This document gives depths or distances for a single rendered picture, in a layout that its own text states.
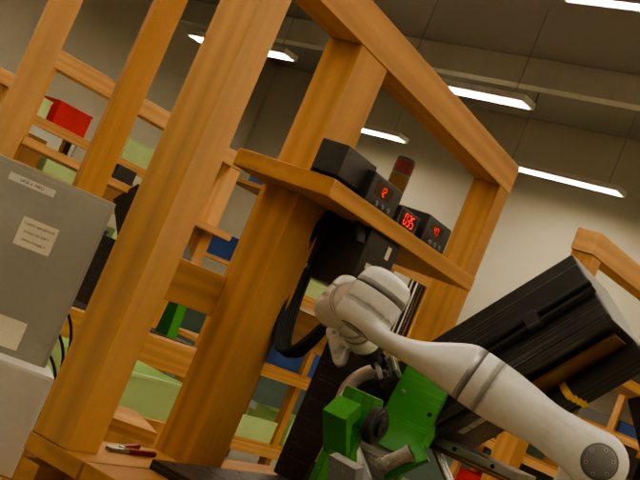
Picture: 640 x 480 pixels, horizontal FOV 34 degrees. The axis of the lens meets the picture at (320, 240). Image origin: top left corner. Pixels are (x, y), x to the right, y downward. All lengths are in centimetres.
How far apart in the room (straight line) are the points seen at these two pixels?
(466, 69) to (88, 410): 970
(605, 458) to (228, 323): 93
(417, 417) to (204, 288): 53
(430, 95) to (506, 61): 857
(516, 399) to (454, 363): 11
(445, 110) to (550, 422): 126
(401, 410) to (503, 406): 69
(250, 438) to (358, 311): 651
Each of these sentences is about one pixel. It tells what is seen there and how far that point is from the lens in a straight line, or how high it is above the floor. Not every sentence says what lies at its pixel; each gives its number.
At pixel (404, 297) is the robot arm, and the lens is 169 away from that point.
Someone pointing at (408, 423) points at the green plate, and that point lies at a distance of 230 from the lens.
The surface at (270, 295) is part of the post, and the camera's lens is 228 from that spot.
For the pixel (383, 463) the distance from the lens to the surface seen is 225.
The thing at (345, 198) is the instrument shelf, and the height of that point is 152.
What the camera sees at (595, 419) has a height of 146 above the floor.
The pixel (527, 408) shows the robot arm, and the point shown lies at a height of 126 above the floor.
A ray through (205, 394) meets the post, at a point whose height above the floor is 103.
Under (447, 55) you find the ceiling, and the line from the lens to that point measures 1160.
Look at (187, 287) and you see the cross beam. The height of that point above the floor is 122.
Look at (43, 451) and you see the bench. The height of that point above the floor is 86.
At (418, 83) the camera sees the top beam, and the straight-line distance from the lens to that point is 257.
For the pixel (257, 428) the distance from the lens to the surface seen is 817.
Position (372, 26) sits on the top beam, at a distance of 233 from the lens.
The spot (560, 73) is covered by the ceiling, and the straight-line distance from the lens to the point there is 1086.
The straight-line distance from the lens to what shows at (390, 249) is 245.
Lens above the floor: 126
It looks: 4 degrees up
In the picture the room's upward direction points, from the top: 23 degrees clockwise
